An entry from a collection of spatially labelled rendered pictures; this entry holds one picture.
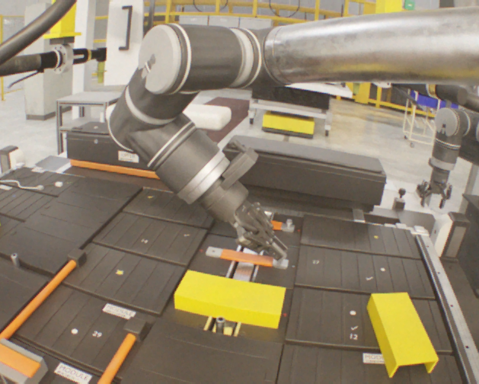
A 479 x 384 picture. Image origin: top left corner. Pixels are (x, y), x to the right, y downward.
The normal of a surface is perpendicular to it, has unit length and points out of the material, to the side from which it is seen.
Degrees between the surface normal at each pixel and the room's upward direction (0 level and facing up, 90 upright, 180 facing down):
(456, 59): 118
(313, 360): 0
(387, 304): 0
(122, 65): 90
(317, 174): 90
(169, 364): 0
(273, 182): 90
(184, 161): 71
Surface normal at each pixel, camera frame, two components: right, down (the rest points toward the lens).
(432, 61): -0.59, 0.66
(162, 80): -0.67, 0.32
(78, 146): -0.20, 0.38
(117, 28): 0.23, 0.41
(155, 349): 0.08, -0.91
